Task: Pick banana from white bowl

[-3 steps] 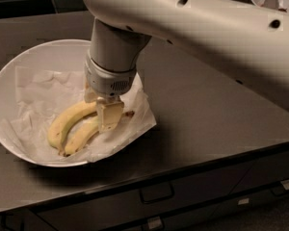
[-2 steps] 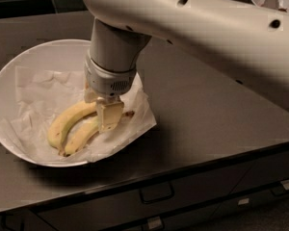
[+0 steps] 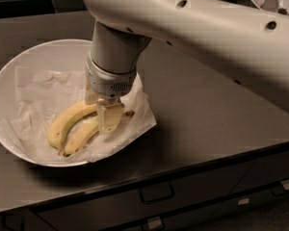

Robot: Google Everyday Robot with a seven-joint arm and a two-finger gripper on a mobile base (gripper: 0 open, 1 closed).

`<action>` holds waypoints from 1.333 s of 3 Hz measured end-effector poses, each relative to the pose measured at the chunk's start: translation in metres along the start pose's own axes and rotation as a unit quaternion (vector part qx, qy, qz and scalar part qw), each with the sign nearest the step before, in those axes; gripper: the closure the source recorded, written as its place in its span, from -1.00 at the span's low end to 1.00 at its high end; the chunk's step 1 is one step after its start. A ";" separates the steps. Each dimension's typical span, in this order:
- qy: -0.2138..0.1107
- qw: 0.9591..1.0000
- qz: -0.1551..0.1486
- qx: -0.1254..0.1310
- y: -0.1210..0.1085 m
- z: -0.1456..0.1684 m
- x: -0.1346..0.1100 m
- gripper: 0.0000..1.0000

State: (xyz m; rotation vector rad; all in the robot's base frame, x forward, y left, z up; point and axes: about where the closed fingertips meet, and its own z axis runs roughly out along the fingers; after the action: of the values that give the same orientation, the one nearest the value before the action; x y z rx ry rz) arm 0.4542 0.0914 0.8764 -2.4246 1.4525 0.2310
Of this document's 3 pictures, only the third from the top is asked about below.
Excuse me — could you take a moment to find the large white bowl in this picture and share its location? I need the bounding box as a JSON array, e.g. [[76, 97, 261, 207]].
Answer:
[[0, 39, 91, 163]]

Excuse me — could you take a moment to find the dark right drawer front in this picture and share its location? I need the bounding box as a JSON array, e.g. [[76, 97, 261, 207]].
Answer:
[[211, 150, 289, 219]]

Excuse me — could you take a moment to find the yellow-green banana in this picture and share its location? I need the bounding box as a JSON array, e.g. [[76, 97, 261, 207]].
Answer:
[[65, 111, 135, 156]]

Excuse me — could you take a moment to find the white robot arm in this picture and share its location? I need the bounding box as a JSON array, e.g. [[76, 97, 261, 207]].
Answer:
[[84, 0, 289, 114]]

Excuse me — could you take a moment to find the upper yellow banana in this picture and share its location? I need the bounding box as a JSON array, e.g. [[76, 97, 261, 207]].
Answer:
[[47, 101, 96, 154]]

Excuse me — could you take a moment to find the white crumpled paper sheet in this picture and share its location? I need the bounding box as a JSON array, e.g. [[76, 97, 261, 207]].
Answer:
[[0, 66, 156, 167]]

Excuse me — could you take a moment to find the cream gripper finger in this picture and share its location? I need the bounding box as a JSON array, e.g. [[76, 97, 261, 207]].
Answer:
[[85, 83, 99, 105], [96, 99, 124, 133]]

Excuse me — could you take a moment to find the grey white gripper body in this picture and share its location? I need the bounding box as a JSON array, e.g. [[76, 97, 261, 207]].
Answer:
[[85, 56, 137, 99]]

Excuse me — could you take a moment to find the dark drawer front with handle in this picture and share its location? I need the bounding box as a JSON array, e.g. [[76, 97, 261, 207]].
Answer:
[[35, 162, 252, 231]]

